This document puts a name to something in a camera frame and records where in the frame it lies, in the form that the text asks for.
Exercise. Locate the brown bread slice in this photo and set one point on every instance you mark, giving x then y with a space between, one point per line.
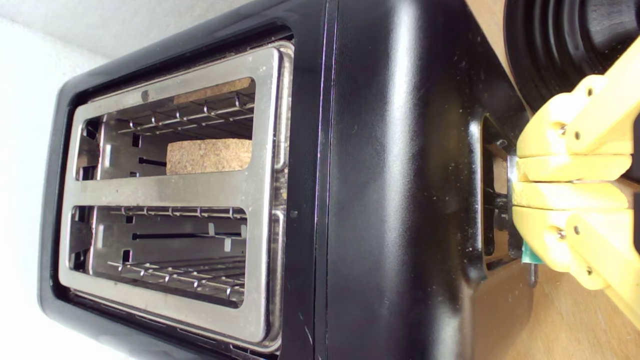
210 157

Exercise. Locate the black two-slot toaster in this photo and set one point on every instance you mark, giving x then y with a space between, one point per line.
390 175

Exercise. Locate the green-taped toaster lever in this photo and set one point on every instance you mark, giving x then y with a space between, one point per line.
530 255

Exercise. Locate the black plate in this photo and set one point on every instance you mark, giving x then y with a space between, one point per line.
550 45

